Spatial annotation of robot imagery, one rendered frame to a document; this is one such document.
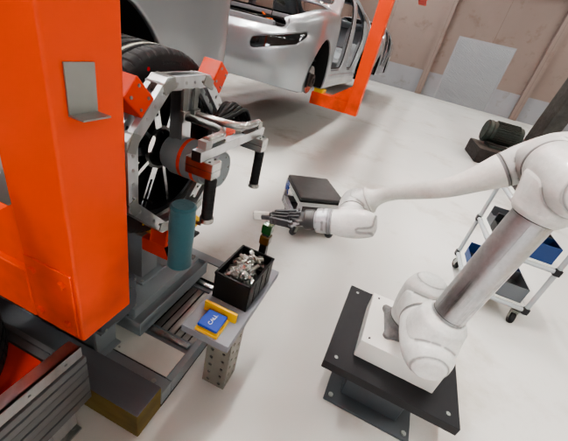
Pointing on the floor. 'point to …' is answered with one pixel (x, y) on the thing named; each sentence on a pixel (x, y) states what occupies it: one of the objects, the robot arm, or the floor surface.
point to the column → (220, 363)
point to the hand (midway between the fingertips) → (262, 215)
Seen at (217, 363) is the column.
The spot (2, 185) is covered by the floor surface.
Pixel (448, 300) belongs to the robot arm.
